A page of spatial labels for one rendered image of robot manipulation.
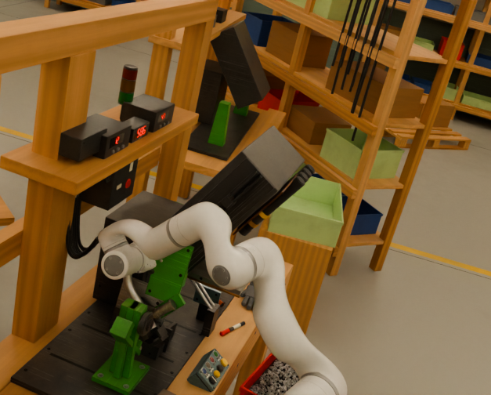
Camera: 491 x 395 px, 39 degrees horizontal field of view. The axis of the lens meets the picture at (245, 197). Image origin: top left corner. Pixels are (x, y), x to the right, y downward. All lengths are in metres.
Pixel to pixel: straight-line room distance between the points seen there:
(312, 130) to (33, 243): 3.40
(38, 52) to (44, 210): 0.54
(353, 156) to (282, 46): 1.30
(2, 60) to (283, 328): 0.93
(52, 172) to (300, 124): 3.64
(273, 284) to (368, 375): 2.48
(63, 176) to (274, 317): 0.70
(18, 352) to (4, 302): 1.77
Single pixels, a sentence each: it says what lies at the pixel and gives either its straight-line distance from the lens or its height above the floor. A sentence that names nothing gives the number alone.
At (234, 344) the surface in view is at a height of 0.90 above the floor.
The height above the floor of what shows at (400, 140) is 0.09.
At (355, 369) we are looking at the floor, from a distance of 4.22.
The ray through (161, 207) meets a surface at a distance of 2.58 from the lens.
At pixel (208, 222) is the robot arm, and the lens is 1.77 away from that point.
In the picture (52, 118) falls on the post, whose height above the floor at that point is 1.66.
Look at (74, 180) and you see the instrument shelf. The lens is 1.96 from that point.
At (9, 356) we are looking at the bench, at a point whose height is 0.88.
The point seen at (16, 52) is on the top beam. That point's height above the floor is 1.90.
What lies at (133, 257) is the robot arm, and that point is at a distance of 2.05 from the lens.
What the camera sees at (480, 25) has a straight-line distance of 10.46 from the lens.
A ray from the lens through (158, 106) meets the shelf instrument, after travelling 2.46.
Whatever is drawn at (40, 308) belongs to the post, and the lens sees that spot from 2.34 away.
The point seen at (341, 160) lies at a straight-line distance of 4.97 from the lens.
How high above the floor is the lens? 2.36
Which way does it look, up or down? 23 degrees down
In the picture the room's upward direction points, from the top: 14 degrees clockwise
